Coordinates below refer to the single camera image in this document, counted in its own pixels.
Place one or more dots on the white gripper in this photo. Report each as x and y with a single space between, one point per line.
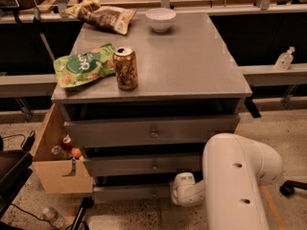
181 188

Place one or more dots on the grey bottom drawer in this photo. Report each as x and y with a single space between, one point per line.
130 192

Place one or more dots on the grey drawer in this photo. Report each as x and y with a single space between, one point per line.
143 164
148 131
130 192

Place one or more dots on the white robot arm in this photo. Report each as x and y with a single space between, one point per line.
233 169

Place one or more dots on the grey top drawer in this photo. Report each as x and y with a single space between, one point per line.
148 131

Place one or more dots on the grey middle drawer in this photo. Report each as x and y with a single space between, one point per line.
143 164

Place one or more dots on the grey drawer cabinet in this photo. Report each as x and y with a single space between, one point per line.
186 72

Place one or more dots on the black tripod leg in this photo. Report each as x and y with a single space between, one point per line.
87 203

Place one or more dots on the black office chair base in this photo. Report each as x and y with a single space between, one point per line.
288 187

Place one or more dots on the orange fruit in box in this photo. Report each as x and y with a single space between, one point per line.
76 153

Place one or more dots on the wooden side box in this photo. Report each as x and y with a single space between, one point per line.
57 176

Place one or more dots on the dark bottle in box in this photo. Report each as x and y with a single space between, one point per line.
59 153

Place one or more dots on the clear plastic bottle on floor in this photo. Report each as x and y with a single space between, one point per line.
53 216

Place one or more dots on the gold beverage can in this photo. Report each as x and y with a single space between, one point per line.
124 59

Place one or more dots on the hand sanitizer pump bottle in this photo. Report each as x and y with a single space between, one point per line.
285 59

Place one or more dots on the green snack bag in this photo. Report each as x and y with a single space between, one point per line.
80 69

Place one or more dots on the black equipment at left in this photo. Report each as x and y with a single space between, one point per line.
14 172

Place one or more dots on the white bowl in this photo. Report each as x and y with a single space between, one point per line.
161 19

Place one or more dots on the brown chip bag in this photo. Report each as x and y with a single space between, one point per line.
106 18

